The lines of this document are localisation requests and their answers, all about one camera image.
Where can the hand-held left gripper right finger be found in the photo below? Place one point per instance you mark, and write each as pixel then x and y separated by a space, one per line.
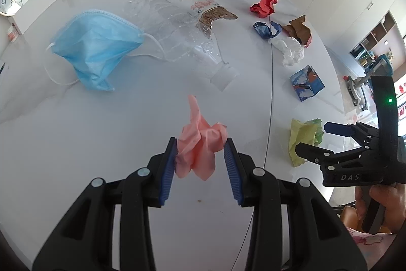
pixel 231 169

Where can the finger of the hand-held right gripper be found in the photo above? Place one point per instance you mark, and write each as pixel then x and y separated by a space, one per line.
pixel 317 154
pixel 337 128

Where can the yellow green paper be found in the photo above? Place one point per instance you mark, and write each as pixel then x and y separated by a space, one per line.
pixel 301 137

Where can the orange chair seat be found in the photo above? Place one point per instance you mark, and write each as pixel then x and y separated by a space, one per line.
pixel 347 215

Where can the pink floral clothing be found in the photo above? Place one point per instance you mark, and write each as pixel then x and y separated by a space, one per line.
pixel 368 245

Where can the brown paper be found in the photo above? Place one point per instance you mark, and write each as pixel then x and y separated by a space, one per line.
pixel 299 29

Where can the person's right hand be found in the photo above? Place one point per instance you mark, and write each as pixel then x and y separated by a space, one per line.
pixel 395 204

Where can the open shelf unit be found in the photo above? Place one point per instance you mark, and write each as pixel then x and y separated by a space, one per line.
pixel 374 36

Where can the teal grey machine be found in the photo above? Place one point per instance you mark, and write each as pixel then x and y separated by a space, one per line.
pixel 377 71

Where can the blue face mask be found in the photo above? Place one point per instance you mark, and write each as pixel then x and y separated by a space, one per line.
pixel 95 45

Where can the white standing card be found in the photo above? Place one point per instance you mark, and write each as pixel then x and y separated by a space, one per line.
pixel 35 7

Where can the white crumpled tissue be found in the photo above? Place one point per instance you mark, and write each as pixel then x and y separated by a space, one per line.
pixel 290 52

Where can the red paper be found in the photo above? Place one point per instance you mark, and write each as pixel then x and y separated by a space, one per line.
pixel 265 6

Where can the clear plastic bottle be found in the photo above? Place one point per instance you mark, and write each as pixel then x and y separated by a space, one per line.
pixel 177 36

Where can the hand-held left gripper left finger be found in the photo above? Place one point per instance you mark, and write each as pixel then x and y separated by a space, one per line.
pixel 168 169

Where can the blue crumpled paper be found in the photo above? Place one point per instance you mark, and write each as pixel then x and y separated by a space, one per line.
pixel 263 29

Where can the blue printed paper box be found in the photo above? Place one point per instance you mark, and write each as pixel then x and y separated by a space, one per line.
pixel 307 85

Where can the pink paper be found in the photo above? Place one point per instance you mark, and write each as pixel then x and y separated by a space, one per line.
pixel 203 140

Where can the clear printed plastic wrapper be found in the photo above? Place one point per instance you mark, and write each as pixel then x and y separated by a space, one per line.
pixel 215 12

